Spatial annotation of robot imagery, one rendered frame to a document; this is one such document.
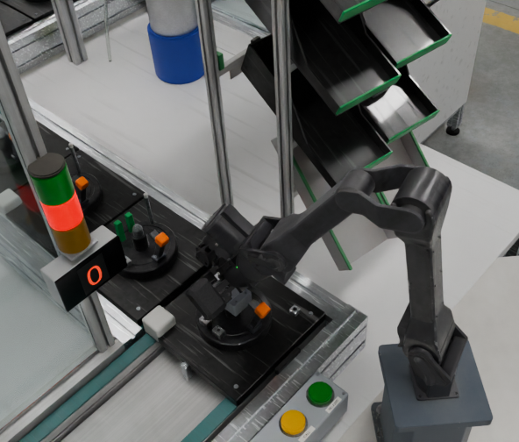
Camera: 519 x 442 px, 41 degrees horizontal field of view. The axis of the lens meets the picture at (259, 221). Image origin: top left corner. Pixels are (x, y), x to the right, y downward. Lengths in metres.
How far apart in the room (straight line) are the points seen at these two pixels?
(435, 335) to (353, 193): 0.25
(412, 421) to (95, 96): 1.34
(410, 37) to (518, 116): 2.19
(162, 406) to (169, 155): 0.75
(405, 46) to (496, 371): 0.62
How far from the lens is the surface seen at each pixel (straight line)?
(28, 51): 2.24
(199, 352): 1.27
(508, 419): 1.37
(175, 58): 2.00
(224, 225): 1.04
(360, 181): 0.88
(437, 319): 1.00
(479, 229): 1.63
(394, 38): 1.24
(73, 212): 1.01
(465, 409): 1.12
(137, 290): 1.38
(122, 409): 1.30
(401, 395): 1.12
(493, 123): 3.35
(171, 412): 1.28
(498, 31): 4.01
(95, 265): 1.10
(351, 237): 1.36
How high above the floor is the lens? 2.02
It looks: 46 degrees down
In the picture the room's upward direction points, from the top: 4 degrees counter-clockwise
